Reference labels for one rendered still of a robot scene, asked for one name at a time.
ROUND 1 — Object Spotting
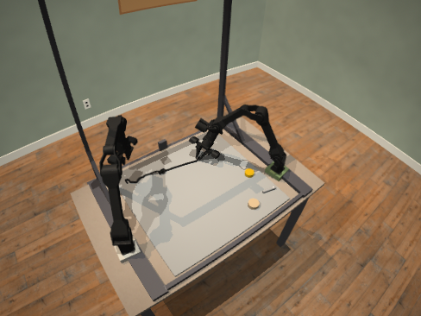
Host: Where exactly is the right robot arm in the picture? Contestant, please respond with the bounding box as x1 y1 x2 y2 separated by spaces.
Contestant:
99 115 135 255

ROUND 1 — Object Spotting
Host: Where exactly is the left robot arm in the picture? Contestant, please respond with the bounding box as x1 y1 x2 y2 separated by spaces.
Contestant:
195 104 286 174

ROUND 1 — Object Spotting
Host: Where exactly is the tan wooden disc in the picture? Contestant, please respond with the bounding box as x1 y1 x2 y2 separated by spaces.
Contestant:
248 199 259 210

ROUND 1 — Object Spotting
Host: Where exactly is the black knotted rope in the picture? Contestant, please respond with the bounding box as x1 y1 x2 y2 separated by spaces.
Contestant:
125 156 200 183

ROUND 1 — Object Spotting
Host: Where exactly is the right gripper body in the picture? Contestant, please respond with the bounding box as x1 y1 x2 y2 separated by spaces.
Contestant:
107 136 138 164

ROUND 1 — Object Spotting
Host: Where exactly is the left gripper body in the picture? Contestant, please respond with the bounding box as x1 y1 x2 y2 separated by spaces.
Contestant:
189 135 220 159

